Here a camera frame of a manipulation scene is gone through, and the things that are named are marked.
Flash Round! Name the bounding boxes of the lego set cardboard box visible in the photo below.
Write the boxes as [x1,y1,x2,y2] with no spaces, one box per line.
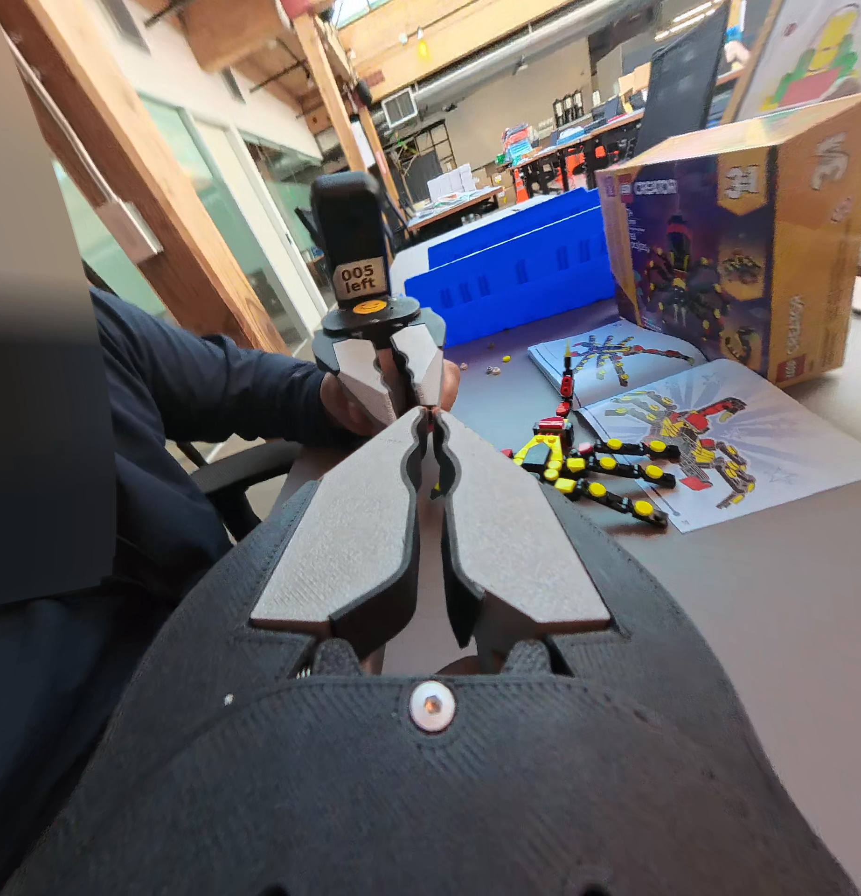
[596,90,861,388]

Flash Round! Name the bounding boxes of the lego scorpion model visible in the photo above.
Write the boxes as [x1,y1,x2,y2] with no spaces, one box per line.
[502,415,682,529]

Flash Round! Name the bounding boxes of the metal bracket plate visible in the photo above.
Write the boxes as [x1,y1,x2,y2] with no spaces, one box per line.
[97,198,165,266]

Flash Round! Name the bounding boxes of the person's left forearm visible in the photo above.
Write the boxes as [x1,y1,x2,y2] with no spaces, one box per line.
[91,288,333,450]

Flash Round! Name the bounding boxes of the red black lego tail piece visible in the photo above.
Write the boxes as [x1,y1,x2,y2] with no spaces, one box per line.
[555,339,579,419]

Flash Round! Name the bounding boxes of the wooden workbench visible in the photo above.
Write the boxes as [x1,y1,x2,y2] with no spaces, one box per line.
[509,108,648,200]

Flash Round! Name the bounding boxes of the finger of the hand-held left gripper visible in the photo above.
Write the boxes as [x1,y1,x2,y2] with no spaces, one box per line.
[390,323,447,411]
[333,339,403,430]

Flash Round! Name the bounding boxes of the black armrest office chair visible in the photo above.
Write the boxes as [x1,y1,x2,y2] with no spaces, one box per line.
[175,440,307,543]

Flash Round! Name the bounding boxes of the blue plastic bin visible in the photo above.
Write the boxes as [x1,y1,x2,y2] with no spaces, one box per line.
[404,188,619,349]

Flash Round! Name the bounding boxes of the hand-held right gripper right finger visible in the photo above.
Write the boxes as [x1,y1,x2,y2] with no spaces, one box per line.
[432,409,612,672]

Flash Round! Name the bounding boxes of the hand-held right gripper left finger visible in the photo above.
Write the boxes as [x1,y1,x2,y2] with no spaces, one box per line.
[249,406,430,660]

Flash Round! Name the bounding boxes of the thick wooden column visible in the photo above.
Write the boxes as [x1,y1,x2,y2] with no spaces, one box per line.
[0,0,286,356]

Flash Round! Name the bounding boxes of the person's left hand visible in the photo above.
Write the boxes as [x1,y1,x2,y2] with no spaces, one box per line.
[320,360,461,439]

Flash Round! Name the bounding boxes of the black mesh office chair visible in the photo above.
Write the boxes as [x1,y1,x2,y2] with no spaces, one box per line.
[632,2,734,161]

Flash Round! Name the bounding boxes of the slim wooden post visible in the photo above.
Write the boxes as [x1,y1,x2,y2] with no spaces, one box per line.
[292,13,405,211]

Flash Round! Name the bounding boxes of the metal air duct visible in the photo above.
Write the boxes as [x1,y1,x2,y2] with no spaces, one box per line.
[403,0,657,107]

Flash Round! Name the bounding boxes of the lego instruction booklet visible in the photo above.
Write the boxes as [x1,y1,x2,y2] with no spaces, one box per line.
[527,318,861,534]

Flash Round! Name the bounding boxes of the instruction poster board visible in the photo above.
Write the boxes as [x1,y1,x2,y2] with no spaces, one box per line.
[723,0,861,126]

